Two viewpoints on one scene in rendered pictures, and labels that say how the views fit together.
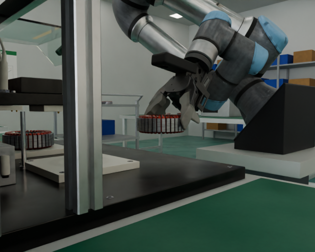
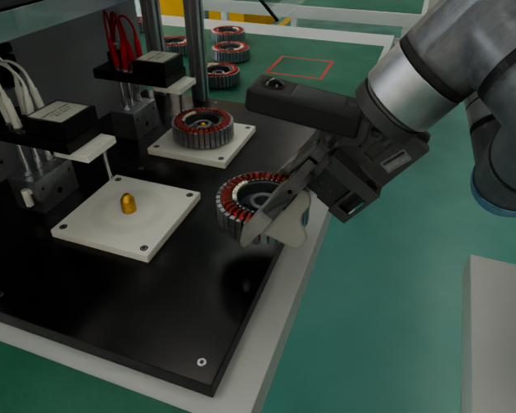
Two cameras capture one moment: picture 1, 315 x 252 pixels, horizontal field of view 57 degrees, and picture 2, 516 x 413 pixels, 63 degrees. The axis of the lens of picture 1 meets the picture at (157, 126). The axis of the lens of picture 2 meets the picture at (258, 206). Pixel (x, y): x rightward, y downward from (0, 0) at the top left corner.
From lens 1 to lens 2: 65 cm
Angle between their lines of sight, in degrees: 67
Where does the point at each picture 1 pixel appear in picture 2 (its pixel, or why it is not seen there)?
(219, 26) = (473, 11)
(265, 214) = not seen: outside the picture
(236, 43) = (508, 86)
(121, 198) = not seen: outside the picture
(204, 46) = (389, 76)
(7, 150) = (29, 185)
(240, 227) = not seen: outside the picture
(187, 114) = (250, 225)
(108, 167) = (102, 245)
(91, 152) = not seen: outside the picture
